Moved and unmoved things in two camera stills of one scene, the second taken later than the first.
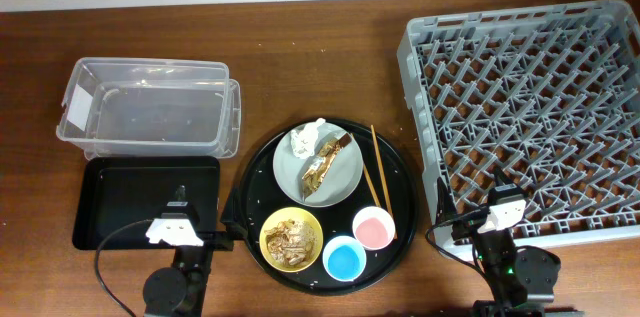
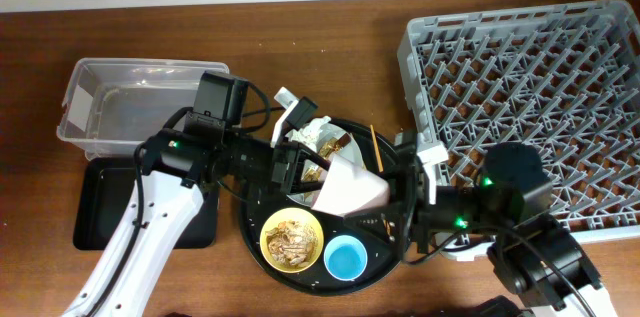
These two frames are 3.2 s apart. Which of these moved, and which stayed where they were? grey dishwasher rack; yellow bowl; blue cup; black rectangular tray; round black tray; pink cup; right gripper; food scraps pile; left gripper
Moved: left gripper; right gripper; pink cup
Stayed: black rectangular tray; blue cup; yellow bowl; food scraps pile; round black tray; grey dishwasher rack
